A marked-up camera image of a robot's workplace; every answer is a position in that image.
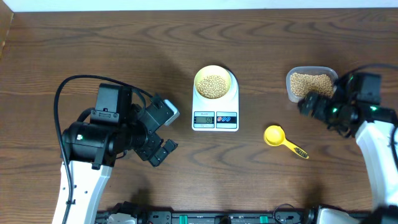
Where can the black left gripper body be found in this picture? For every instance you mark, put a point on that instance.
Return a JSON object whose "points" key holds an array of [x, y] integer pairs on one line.
{"points": [[152, 140]]}

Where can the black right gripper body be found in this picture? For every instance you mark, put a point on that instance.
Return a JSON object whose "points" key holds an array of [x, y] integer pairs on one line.
{"points": [[324, 107]]}

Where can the yellow measuring scoop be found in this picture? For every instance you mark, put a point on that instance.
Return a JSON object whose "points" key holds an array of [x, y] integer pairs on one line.
{"points": [[275, 136]]}

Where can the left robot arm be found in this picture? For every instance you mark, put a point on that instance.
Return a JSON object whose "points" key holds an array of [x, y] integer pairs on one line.
{"points": [[99, 137]]}

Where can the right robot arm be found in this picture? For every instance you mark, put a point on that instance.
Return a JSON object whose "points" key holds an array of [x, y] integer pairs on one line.
{"points": [[354, 111]]}

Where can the white digital kitchen scale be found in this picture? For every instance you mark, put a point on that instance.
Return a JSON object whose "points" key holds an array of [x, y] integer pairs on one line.
{"points": [[221, 114]]}

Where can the soybeans in yellow bowl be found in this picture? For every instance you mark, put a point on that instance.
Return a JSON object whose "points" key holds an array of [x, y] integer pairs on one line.
{"points": [[212, 87]]}

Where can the yellow plastic bowl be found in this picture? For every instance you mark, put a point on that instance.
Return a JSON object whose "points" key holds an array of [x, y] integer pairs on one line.
{"points": [[212, 70]]}

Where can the pile of soybeans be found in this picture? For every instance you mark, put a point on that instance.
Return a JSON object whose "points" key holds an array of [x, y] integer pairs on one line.
{"points": [[302, 84]]}

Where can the clear plastic container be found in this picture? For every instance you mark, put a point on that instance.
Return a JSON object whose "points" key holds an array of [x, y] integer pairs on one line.
{"points": [[311, 70]]}

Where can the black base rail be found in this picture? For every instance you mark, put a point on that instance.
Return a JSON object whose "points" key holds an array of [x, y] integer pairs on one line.
{"points": [[128, 212]]}

